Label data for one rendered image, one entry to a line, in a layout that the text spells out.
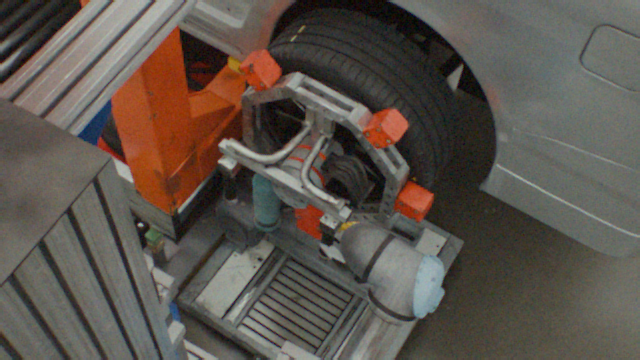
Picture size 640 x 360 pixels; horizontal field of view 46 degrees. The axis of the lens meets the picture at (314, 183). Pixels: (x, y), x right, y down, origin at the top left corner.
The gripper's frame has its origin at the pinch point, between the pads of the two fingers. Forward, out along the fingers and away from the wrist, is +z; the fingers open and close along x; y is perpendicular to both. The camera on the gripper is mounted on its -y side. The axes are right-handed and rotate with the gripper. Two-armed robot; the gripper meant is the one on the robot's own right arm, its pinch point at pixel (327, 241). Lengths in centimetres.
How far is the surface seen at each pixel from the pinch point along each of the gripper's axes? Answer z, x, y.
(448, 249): -25, -60, -75
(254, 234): 34, -12, -49
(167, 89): 54, -2, 28
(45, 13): 175, -55, -56
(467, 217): -25, -83, -83
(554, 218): -52, -46, -3
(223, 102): 60, -31, -12
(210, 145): 54, -17, -16
